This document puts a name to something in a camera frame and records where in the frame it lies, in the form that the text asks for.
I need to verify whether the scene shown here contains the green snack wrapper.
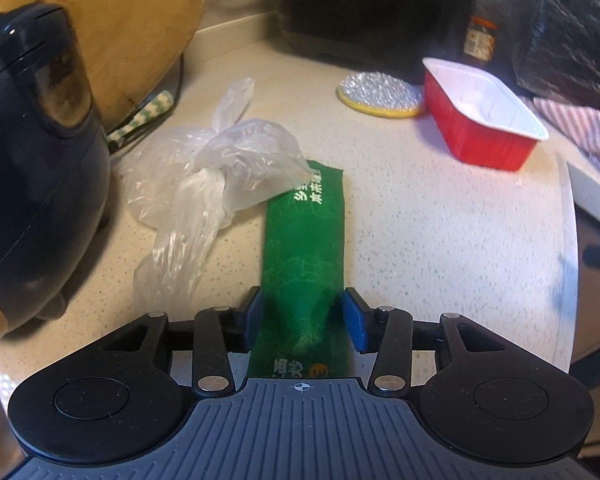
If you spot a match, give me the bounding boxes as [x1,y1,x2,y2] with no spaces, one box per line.
[247,160,350,379]

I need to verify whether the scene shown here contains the red foil tray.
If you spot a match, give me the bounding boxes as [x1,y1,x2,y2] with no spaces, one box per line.
[422,58,550,171]

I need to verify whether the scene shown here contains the pink striped cloth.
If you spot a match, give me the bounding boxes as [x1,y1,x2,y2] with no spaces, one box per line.
[532,98,600,163]

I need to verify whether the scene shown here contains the clear plastic bag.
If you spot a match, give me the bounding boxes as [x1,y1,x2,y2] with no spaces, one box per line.
[122,78,313,316]

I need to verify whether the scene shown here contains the black glossy bag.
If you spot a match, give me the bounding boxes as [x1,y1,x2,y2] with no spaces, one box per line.
[509,0,600,111]

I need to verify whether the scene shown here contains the green white woven cloth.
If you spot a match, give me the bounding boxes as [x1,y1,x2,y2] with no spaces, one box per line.
[107,90,174,148]

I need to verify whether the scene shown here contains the silver round foil lid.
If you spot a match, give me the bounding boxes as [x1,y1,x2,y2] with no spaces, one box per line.
[336,72,424,118]

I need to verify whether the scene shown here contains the navy and gold rice cooker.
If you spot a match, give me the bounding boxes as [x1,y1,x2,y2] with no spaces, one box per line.
[0,1,110,338]

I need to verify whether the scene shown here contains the glass sauce jar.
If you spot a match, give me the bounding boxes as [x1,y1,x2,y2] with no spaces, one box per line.
[463,15,498,65]

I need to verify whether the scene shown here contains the black rectangular appliance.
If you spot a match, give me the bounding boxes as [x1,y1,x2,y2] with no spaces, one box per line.
[279,0,475,76]

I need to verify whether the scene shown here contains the round wooden cutting board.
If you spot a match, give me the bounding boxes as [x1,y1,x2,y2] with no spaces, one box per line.
[44,0,204,130]

